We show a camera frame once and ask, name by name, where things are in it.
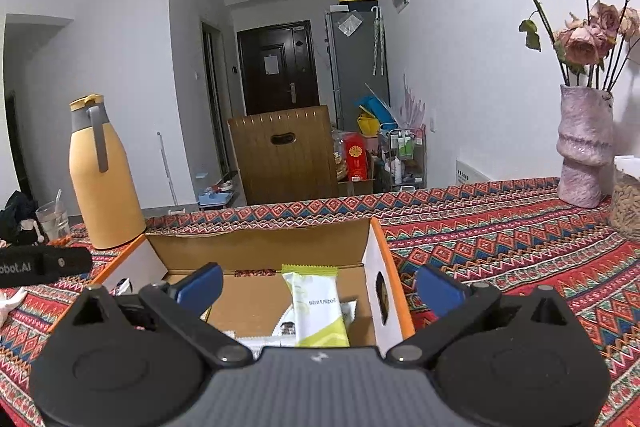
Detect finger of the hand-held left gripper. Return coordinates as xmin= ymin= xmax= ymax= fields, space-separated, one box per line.
xmin=39 ymin=246 xmax=94 ymax=280

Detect white wall heater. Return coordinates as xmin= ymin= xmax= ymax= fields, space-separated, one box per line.
xmin=455 ymin=159 xmax=491 ymax=185

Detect grey refrigerator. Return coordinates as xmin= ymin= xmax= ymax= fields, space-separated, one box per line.
xmin=325 ymin=9 xmax=391 ymax=132

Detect dark door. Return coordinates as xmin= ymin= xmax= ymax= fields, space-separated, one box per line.
xmin=236 ymin=20 xmax=321 ymax=118

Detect pile of assorted snack packets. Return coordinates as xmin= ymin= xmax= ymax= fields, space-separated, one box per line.
xmin=222 ymin=299 xmax=358 ymax=350

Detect white mop pole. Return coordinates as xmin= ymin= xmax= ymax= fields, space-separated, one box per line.
xmin=156 ymin=131 xmax=179 ymax=208

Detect white hanging umbrella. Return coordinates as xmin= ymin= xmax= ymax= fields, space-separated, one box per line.
xmin=371 ymin=6 xmax=385 ymax=76

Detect red gift box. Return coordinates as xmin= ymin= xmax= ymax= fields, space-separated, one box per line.
xmin=342 ymin=133 xmax=370 ymax=182

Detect yellow thermos jug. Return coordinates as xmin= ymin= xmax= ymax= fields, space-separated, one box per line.
xmin=69 ymin=94 xmax=147 ymax=250

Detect glass cup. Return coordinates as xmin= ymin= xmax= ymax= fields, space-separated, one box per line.
xmin=35 ymin=201 xmax=72 ymax=242

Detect pink dried plant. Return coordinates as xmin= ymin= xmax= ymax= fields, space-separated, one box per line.
xmin=397 ymin=74 xmax=426 ymax=130

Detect white cotton glove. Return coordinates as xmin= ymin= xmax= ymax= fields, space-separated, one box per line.
xmin=0 ymin=287 xmax=28 ymax=325

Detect red cardboard box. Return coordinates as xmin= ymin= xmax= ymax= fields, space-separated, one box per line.
xmin=90 ymin=217 xmax=416 ymax=353

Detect wire trolley with bottles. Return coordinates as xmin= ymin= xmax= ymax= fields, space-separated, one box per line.
xmin=379 ymin=127 xmax=427 ymax=192

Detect black bag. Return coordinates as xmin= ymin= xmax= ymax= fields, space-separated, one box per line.
xmin=0 ymin=191 xmax=42 ymax=248

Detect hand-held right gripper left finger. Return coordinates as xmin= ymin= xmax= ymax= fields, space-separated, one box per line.
xmin=52 ymin=263 xmax=253 ymax=368

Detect blue plastic item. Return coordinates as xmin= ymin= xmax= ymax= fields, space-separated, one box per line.
xmin=356 ymin=94 xmax=396 ymax=122

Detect glass jar of seeds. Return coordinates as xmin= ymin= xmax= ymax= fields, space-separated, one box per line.
xmin=607 ymin=155 xmax=640 ymax=240

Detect dried roses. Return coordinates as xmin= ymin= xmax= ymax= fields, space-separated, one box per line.
xmin=480 ymin=0 xmax=640 ymax=90

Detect brown chair back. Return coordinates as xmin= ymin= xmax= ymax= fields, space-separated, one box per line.
xmin=227 ymin=105 xmax=341 ymax=206

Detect pink ceramic vase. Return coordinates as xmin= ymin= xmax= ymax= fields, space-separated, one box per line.
xmin=556 ymin=84 xmax=615 ymax=208

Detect small green snack packet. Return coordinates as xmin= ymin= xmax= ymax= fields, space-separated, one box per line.
xmin=281 ymin=263 xmax=351 ymax=348

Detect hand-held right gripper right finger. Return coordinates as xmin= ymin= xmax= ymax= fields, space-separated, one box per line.
xmin=387 ymin=264 xmax=583 ymax=368

